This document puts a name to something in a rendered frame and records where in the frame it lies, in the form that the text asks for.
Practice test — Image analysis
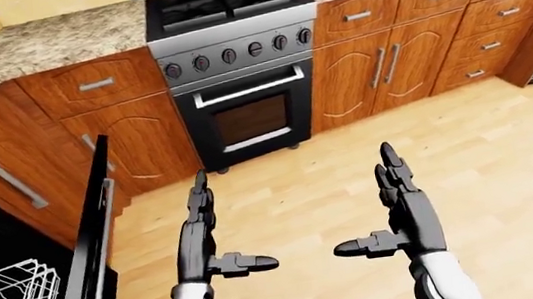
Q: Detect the steel and black gas stove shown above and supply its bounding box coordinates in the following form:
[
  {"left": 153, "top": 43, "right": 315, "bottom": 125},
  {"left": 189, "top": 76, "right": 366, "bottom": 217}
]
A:
[{"left": 140, "top": 0, "right": 336, "bottom": 181}]

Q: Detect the black stove knob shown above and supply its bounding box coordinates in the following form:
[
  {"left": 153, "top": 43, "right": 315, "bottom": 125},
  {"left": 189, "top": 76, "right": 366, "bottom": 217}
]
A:
[
  {"left": 271, "top": 32, "right": 289, "bottom": 52},
  {"left": 246, "top": 39, "right": 266, "bottom": 58},
  {"left": 190, "top": 53, "right": 212, "bottom": 73},
  {"left": 219, "top": 47, "right": 240, "bottom": 66},
  {"left": 162, "top": 62, "right": 184, "bottom": 81},
  {"left": 295, "top": 27, "right": 315, "bottom": 45}
]

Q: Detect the wooden cabinet door long handle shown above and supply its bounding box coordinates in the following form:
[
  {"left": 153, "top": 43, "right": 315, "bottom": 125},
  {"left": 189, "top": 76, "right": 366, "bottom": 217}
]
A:
[{"left": 0, "top": 68, "right": 136, "bottom": 258}]

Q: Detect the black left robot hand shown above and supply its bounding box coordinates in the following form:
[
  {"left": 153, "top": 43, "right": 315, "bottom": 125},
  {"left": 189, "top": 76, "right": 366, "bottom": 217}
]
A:
[{"left": 166, "top": 161, "right": 282, "bottom": 286}]

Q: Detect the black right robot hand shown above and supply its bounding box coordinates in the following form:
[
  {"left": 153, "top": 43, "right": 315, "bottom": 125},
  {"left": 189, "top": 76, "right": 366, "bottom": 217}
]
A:
[{"left": 321, "top": 135, "right": 449, "bottom": 266}]

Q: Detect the granite L-shaped countertop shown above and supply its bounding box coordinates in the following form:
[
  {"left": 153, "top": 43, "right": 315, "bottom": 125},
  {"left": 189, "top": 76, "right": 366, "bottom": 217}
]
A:
[{"left": 0, "top": 0, "right": 162, "bottom": 144}]

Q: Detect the wooden arched cabinet door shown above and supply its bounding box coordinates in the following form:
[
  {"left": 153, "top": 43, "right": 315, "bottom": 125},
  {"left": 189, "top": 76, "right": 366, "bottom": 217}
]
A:
[
  {"left": 301, "top": 27, "right": 404, "bottom": 135},
  {"left": 57, "top": 88, "right": 208, "bottom": 205},
  {"left": 361, "top": 8, "right": 476, "bottom": 116}
]

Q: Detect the silver oven door handle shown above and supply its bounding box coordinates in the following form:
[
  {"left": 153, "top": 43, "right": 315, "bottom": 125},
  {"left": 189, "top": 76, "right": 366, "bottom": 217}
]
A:
[{"left": 189, "top": 63, "right": 309, "bottom": 111}]

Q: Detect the long silver cabinet handle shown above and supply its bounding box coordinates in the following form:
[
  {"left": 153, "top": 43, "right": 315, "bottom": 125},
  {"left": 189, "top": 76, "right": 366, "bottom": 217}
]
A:
[{"left": 0, "top": 153, "right": 51, "bottom": 215}]

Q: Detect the black oven door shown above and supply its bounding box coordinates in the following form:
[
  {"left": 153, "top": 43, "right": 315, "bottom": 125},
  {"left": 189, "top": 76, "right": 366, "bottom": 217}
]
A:
[{"left": 168, "top": 56, "right": 325, "bottom": 177}]

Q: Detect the silver cabinet door handle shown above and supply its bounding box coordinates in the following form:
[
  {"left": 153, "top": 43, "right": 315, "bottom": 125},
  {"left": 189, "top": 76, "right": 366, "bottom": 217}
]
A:
[
  {"left": 80, "top": 130, "right": 118, "bottom": 176},
  {"left": 367, "top": 45, "right": 390, "bottom": 90},
  {"left": 379, "top": 41, "right": 407, "bottom": 86}
]

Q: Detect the silver dishwasher door handle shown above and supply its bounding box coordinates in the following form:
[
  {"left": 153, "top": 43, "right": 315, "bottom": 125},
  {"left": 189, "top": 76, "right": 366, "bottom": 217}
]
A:
[{"left": 96, "top": 176, "right": 122, "bottom": 232}]

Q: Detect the black dishwasher door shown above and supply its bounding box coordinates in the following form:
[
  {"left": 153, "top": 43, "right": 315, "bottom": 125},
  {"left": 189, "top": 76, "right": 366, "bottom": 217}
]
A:
[{"left": 29, "top": 132, "right": 129, "bottom": 299}]

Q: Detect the wide wooden drawer front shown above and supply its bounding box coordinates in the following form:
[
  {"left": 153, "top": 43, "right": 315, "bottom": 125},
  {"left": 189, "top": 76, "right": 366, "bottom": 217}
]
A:
[{"left": 12, "top": 43, "right": 173, "bottom": 125}]

